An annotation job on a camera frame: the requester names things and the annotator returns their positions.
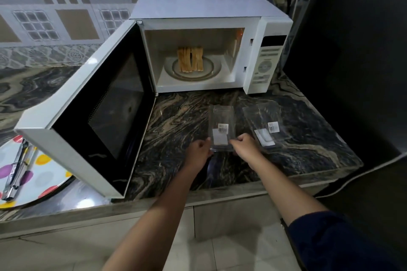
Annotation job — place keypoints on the person's right hand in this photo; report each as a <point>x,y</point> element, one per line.
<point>248,150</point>

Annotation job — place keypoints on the person's left hand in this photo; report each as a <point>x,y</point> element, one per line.
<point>197,155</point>

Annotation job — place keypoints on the clear plastic container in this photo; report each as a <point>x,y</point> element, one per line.
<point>264,118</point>
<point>222,115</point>

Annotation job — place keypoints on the white microwave door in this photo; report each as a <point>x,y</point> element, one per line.
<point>111,112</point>

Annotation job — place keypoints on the stainless steel double-door fridge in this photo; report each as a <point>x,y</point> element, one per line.
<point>365,58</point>

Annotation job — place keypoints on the white microwave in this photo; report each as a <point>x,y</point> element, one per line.
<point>206,5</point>

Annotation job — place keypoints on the colourful dotted plate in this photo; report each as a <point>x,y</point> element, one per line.
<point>47,178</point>

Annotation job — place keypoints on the metal tongs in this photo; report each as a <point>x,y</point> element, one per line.
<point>14,178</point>

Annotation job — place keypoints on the person's right forearm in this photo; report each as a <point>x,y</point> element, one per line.
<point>286,191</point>

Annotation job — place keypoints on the person's left forearm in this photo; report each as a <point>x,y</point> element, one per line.
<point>152,226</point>

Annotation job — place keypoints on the dark blue sleeve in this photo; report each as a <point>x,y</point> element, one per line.
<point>337,245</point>

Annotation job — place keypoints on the beige kitchen base cabinets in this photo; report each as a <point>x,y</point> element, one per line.
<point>79,242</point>

